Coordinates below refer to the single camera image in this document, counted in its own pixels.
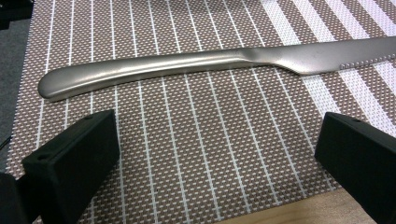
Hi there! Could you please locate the dark object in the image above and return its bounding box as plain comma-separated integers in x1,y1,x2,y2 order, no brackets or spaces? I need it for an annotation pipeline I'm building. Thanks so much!
0,0,35,31

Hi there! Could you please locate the silver table knife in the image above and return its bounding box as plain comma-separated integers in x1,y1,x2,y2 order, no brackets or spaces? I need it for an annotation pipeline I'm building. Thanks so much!
37,35,396,104

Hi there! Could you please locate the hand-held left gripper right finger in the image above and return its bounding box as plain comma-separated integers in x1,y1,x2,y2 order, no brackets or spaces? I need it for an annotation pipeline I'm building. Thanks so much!
314,112,396,224

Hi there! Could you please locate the brown striped woven placemat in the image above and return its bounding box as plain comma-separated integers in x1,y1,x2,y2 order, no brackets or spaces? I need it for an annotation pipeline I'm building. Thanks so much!
5,0,396,224

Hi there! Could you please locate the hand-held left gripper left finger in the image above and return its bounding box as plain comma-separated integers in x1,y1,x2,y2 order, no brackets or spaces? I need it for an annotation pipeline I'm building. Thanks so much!
21,109,121,224

